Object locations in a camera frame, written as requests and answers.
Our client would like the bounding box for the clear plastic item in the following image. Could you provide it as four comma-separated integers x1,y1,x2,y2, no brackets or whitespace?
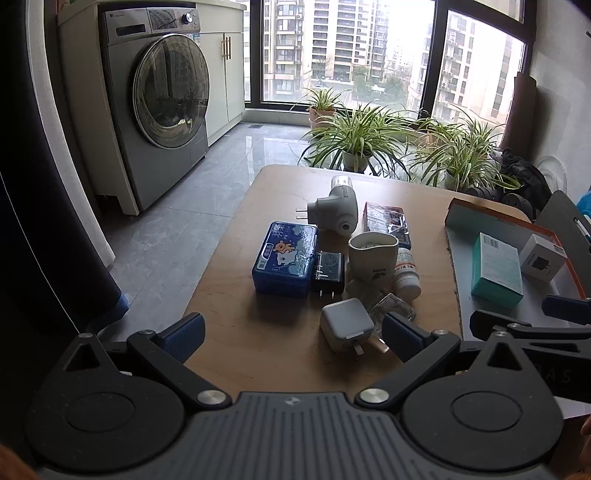
370,293,416,325

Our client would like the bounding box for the white pill bottle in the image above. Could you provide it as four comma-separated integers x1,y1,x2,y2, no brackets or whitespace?
393,248,422,302

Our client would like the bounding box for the grey white charger cube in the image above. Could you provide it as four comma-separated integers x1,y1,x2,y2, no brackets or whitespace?
320,298,375,355

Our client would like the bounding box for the white ceramic cup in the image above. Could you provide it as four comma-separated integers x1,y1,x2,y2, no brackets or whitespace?
349,231,399,290

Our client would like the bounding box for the black power adapter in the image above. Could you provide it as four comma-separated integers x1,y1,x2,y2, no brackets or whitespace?
311,251,345,297

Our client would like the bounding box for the blue cartoon tin box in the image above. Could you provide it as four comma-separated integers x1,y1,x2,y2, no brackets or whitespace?
252,221,318,298

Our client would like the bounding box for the small white adapter box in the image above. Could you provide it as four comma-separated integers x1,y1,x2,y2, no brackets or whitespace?
519,234,567,283

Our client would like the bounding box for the teal product box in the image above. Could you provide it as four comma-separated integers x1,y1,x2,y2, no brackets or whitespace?
472,232,523,309

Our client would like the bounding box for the grey chair back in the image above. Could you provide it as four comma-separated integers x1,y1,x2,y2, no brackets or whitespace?
536,190,591,297

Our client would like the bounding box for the blue box on chair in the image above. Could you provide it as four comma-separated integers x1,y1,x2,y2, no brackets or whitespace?
576,190,591,217

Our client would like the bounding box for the black bag on floor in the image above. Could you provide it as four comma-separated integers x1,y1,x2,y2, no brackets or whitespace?
466,149,552,222

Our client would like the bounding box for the dark playing card box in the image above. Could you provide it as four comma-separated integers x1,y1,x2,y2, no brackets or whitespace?
363,202,412,250

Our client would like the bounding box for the orange grey cardboard tray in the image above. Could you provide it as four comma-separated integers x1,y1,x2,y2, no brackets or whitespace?
445,198,586,340

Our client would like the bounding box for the white plug-in mosquito repeller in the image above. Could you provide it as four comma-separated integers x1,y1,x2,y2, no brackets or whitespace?
297,175,359,238

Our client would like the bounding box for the brown rolled mat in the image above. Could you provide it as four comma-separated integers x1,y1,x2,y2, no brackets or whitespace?
501,72,537,157

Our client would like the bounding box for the right spider plant white pot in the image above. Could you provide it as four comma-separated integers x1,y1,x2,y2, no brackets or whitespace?
408,111,520,192

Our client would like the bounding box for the large spider plant white pot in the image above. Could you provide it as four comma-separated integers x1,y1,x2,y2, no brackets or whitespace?
300,104,415,180

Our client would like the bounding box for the spider plant in terracotta pot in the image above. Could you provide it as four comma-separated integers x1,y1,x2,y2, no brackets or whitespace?
291,87,344,130

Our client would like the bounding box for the silver front-load washing machine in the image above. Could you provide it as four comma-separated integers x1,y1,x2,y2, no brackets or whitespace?
102,6,209,210

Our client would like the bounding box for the cream cabinet with gold handles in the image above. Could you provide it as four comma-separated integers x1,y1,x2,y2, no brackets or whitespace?
197,1,245,146

